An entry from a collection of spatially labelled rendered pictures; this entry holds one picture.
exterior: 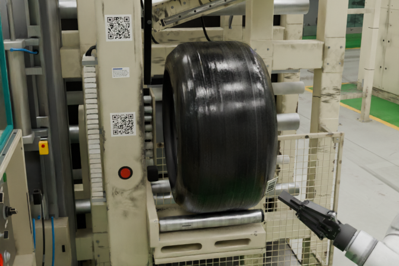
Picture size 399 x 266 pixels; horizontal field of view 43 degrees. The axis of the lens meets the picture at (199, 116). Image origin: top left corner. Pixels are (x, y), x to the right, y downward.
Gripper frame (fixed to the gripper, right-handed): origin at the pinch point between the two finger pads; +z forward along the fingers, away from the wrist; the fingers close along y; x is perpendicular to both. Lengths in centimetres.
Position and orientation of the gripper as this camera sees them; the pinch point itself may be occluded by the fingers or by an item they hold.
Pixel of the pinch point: (290, 200)
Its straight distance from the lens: 154.8
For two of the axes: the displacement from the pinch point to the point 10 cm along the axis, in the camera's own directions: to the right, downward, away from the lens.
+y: -0.9, 6.8, 7.3
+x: 6.2, -5.3, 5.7
